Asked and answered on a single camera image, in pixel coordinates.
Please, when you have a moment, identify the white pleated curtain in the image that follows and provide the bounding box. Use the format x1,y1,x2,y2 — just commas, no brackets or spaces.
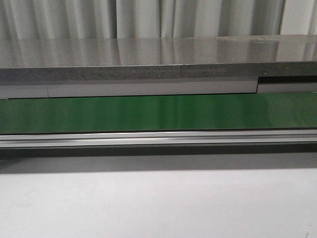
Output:
0,0,317,40

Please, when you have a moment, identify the aluminium conveyor side rail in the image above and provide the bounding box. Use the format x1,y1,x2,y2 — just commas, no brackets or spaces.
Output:
0,129,317,148

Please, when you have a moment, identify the grey stone back table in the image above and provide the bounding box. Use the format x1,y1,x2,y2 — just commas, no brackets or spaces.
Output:
0,35,317,99

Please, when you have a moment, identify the green conveyor belt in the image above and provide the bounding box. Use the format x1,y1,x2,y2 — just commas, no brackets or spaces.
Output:
0,93,317,134

